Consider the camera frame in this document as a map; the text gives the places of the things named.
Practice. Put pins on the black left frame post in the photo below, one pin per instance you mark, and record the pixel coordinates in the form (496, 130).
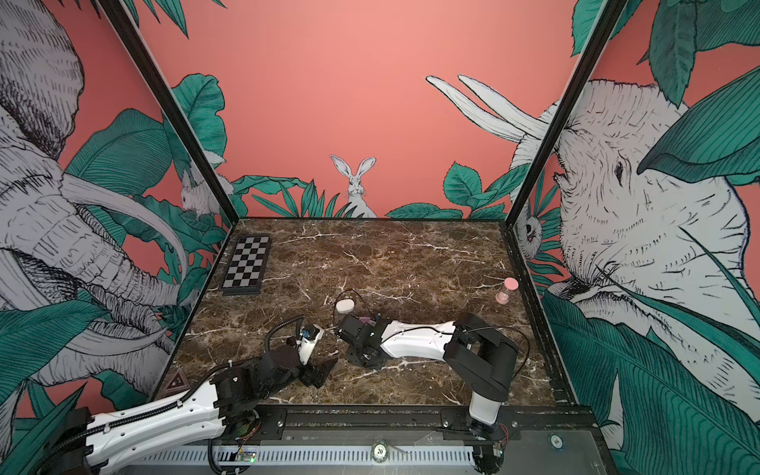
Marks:
(123, 24)

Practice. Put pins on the black right frame post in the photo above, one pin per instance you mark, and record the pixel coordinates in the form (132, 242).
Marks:
(603, 28)

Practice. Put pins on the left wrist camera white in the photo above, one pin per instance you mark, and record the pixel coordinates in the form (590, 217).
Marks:
(307, 340)

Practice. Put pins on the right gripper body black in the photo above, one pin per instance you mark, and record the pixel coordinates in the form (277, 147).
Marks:
(360, 356)

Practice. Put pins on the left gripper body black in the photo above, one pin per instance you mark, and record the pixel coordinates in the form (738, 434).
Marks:
(309, 375)

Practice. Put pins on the black frame post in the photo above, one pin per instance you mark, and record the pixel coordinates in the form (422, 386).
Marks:
(123, 24)
(603, 28)

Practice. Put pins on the white earbud charging case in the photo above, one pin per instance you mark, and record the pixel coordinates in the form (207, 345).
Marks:
(344, 306)

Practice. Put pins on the black white checkerboard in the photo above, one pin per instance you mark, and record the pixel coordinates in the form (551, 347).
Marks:
(246, 269)

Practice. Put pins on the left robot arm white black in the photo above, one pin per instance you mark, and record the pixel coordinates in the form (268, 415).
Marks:
(223, 404)

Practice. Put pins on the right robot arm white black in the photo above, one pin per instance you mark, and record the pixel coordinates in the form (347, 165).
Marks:
(480, 354)

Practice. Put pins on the white perforated cable duct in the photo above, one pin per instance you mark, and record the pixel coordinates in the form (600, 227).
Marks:
(360, 455)

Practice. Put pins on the pink earbud charging case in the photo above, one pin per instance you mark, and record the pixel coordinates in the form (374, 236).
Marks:
(370, 321)

